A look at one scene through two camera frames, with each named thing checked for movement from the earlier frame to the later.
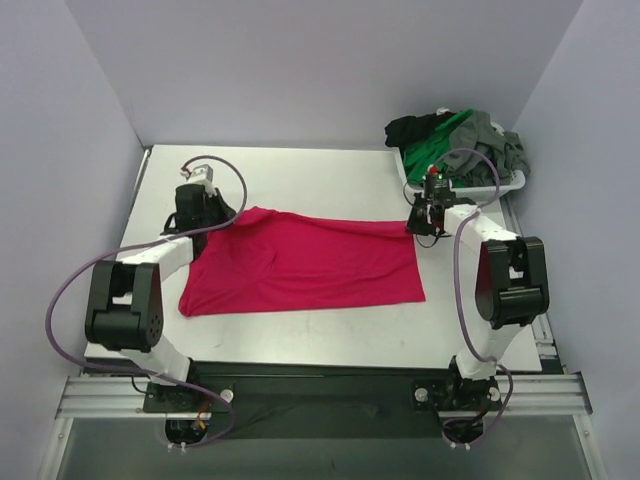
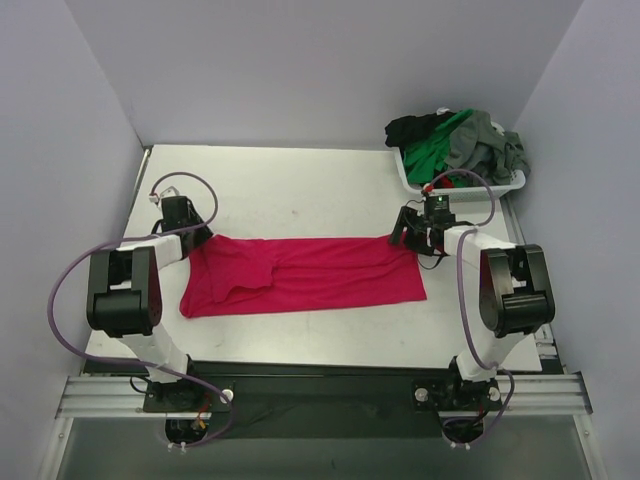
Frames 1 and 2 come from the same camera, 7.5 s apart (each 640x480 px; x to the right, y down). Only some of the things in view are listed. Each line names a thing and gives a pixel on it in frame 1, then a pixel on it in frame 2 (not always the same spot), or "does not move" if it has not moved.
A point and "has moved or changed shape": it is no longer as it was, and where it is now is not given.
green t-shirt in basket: [428, 152] does not move
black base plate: [324, 401] does not move
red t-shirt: [261, 258] has moved or changed shape
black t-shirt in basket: [403, 131] does not move
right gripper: [417, 223] -> [406, 230]
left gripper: [220, 211] -> [195, 235]
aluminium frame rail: [521, 395] does not move
